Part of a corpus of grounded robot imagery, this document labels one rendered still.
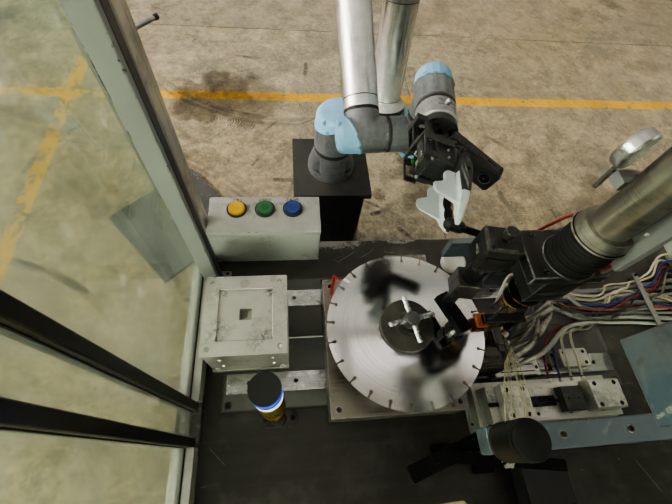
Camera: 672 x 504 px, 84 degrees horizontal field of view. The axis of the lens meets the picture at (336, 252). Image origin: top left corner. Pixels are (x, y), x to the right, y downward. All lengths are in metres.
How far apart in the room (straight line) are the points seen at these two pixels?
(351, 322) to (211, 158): 1.74
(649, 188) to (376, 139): 0.48
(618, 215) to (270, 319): 0.63
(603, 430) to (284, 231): 0.73
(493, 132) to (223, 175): 1.77
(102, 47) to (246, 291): 0.53
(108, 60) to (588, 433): 0.86
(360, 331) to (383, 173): 1.62
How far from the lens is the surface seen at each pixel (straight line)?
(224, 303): 0.86
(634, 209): 0.52
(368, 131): 0.79
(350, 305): 0.79
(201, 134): 2.50
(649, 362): 0.62
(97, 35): 0.52
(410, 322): 0.74
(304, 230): 0.93
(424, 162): 0.62
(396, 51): 1.04
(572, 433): 0.78
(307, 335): 0.97
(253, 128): 2.49
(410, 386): 0.77
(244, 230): 0.94
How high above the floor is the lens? 1.68
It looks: 60 degrees down
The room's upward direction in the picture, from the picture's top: 10 degrees clockwise
